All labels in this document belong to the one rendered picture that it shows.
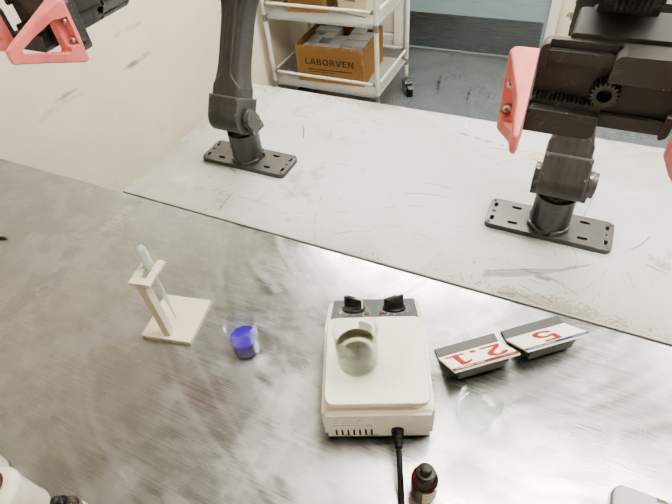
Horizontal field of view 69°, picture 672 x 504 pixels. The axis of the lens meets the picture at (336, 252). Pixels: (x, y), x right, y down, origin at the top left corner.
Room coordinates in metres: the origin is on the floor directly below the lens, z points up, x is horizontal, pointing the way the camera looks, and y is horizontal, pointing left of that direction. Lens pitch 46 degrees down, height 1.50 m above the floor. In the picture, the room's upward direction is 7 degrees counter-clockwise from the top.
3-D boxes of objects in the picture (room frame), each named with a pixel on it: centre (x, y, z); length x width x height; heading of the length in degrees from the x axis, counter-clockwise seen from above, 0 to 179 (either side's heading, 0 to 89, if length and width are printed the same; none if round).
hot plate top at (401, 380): (0.32, -0.03, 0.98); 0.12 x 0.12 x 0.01; 84
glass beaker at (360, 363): (0.31, -0.01, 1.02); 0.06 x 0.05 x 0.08; 175
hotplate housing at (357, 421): (0.34, -0.04, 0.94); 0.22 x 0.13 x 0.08; 174
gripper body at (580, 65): (0.35, -0.23, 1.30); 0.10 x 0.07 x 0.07; 60
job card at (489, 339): (0.35, -0.17, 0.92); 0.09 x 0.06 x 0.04; 100
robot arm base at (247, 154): (0.89, 0.16, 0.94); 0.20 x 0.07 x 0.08; 60
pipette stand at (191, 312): (0.48, 0.25, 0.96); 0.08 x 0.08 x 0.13; 73
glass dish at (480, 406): (0.28, -0.16, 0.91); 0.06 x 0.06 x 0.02
